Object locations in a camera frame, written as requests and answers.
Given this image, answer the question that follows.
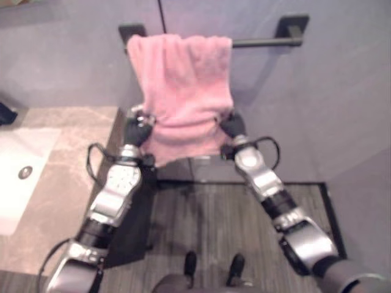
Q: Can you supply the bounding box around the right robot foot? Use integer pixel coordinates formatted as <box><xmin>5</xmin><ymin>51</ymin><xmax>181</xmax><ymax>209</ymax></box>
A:
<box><xmin>225</xmin><ymin>253</ymin><xmax>246</xmax><ymax>286</ymax></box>

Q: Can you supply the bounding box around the black wall cable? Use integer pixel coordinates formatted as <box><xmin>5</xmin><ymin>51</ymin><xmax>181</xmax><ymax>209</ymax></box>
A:
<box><xmin>157</xmin><ymin>0</ymin><xmax>167</xmax><ymax>34</ymax></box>

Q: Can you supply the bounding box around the black object on counter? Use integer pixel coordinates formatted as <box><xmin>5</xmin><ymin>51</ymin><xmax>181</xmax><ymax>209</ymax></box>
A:
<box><xmin>0</xmin><ymin>102</ymin><xmax>18</xmax><ymax>126</ymax></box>

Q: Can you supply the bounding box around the black towel bar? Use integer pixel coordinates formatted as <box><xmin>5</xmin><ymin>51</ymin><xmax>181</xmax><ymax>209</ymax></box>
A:
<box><xmin>118</xmin><ymin>14</ymin><xmax>310</xmax><ymax>56</ymax></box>

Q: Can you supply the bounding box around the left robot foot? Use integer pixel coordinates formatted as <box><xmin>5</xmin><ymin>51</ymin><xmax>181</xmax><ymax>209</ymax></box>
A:
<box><xmin>183</xmin><ymin>250</ymin><xmax>198</xmax><ymax>280</ymax></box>

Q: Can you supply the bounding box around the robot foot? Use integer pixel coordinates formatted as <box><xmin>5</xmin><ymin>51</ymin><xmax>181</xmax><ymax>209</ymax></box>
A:
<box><xmin>225</xmin><ymin>253</ymin><xmax>246</xmax><ymax>286</ymax></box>
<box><xmin>183</xmin><ymin>250</ymin><xmax>198</xmax><ymax>280</ymax></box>

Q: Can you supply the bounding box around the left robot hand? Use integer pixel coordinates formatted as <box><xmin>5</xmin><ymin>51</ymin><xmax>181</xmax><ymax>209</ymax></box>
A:
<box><xmin>123</xmin><ymin>103</ymin><xmax>157</xmax><ymax>151</ymax></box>

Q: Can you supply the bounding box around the pink towel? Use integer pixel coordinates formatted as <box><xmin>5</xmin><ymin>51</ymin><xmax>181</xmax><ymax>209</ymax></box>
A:
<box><xmin>126</xmin><ymin>34</ymin><xmax>235</xmax><ymax>168</ymax></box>

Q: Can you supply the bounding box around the white sink basin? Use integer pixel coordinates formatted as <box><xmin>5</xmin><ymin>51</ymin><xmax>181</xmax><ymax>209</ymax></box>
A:
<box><xmin>0</xmin><ymin>127</ymin><xmax>62</xmax><ymax>236</ymax></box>

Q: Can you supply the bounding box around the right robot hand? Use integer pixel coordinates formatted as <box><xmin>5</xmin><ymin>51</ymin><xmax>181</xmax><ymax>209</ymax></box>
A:
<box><xmin>215</xmin><ymin>110</ymin><xmax>247</xmax><ymax>139</ymax></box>

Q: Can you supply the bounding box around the marble vanity counter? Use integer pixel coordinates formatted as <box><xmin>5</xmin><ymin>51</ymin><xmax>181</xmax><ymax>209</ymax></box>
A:
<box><xmin>0</xmin><ymin>106</ymin><xmax>129</xmax><ymax>273</ymax></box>

